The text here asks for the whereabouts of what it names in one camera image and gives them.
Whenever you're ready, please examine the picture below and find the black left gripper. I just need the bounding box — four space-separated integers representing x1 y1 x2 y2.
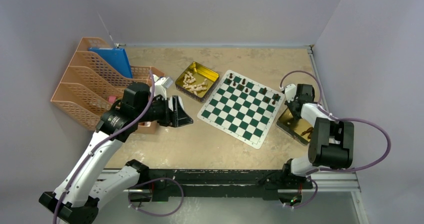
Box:
135 94 193 127

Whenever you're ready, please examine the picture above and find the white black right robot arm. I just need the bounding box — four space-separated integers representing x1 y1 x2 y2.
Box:
280 84 354 188

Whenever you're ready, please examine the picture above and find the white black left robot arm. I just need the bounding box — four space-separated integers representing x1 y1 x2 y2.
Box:
39 82 194 224

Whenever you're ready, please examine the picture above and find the gold tin with dark pieces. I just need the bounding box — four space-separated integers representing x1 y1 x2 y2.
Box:
276 108 314 146

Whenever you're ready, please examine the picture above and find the gold tin with light pieces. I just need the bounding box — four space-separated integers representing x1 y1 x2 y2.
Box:
175 61 220 103

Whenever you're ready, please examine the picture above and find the green white chess board mat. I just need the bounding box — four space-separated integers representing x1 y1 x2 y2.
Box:
197 70 285 149

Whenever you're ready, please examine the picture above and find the small orange plastic box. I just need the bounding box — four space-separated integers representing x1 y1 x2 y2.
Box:
135 121 158 134

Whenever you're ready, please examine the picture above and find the pink bottle in rack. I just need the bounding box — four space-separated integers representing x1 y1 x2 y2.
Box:
107 96 118 104

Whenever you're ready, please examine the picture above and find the blue folder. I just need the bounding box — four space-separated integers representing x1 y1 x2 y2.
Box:
88 47 133 78

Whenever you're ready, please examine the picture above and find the orange plastic file rack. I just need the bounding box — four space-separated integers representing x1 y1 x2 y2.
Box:
51 37 164 131

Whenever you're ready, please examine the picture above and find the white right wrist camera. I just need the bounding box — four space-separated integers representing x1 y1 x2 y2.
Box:
284 83 297 103

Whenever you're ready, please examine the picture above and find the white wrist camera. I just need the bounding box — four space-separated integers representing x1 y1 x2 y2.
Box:
284 83 297 103
153 75 174 98

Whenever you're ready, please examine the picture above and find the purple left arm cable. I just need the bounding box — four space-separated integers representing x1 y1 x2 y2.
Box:
52 69 185 224

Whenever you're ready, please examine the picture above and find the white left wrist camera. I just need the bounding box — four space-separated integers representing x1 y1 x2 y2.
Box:
153 75 174 98

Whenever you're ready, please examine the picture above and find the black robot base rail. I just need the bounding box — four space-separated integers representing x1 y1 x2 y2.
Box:
130 168 313 202

